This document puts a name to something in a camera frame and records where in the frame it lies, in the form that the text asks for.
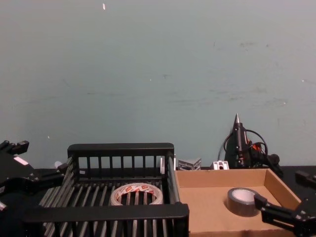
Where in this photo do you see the black rack with steel bars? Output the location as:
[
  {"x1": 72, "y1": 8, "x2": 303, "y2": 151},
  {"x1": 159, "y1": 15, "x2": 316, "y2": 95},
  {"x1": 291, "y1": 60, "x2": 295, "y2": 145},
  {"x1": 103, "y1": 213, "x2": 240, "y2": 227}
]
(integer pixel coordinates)
[{"x1": 23, "y1": 142, "x2": 190, "y2": 237}]

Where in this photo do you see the white slotted metal bracket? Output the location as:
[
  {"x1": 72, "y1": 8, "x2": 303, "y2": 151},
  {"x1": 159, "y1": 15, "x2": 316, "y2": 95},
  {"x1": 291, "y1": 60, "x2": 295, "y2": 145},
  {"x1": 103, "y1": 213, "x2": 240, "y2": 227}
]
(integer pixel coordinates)
[{"x1": 213, "y1": 160, "x2": 230, "y2": 170}]

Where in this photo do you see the black corded glue gun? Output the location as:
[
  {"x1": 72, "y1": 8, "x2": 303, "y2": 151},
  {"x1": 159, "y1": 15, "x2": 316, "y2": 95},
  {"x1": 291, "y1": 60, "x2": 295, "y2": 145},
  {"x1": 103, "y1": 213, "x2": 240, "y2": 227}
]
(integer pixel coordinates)
[{"x1": 218, "y1": 113, "x2": 283, "y2": 176}]

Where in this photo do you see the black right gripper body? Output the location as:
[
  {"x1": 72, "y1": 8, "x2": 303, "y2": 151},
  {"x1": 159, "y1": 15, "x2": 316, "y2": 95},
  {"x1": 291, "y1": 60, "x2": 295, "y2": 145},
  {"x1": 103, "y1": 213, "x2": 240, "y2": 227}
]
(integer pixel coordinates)
[{"x1": 293, "y1": 197, "x2": 316, "y2": 237}]

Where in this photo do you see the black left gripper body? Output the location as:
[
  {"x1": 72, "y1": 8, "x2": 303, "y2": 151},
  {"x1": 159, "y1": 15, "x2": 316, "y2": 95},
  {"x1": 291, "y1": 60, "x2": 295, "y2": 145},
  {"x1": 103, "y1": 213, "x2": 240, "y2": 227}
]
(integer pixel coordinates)
[{"x1": 0, "y1": 148, "x2": 40, "y2": 196}]

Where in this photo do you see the roll of silver tape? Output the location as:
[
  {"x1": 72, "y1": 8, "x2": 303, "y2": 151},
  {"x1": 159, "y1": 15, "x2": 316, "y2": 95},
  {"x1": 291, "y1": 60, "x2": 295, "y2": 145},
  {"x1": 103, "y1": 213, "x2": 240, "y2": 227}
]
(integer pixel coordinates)
[{"x1": 227, "y1": 187, "x2": 262, "y2": 218}]

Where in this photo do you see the roll of white tape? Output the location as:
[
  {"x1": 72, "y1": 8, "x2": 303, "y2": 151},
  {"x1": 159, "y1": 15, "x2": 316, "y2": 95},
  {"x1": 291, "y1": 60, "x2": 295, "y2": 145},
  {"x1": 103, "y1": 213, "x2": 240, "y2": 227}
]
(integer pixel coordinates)
[{"x1": 110, "y1": 184, "x2": 163, "y2": 206}]

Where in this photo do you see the shallow brown cardboard tray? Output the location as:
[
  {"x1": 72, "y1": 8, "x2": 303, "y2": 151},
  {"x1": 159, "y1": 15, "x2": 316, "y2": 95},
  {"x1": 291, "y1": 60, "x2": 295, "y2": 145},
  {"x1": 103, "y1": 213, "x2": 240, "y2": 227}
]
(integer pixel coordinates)
[{"x1": 174, "y1": 168, "x2": 303, "y2": 234}]

